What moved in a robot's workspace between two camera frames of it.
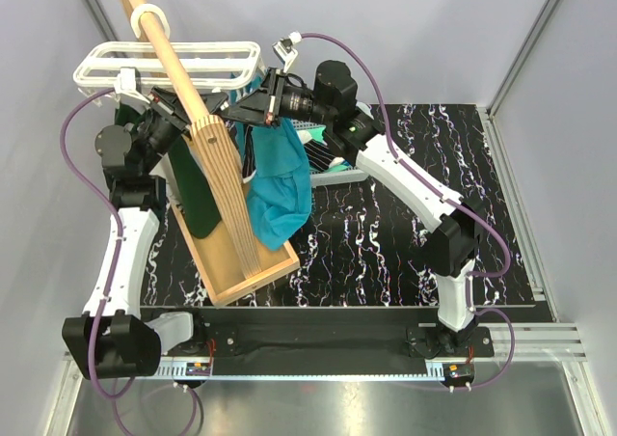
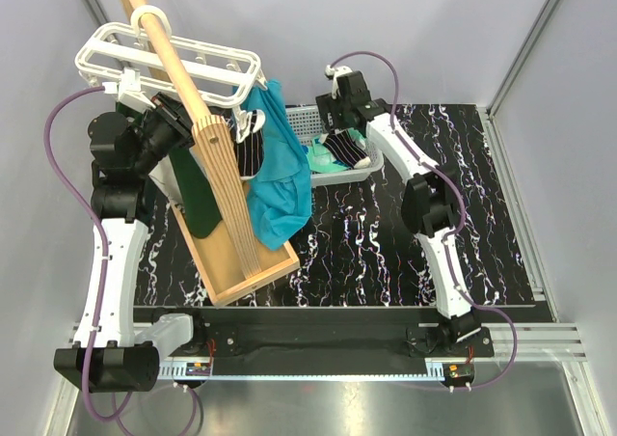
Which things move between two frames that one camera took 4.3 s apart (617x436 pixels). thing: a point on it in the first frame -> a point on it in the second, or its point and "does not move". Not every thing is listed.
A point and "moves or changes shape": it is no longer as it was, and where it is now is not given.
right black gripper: x=262 y=105 -> x=326 y=105
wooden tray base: x=218 y=265 does not move
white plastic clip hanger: x=214 y=66 moves or changes shape
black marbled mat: x=365 y=240 does not move
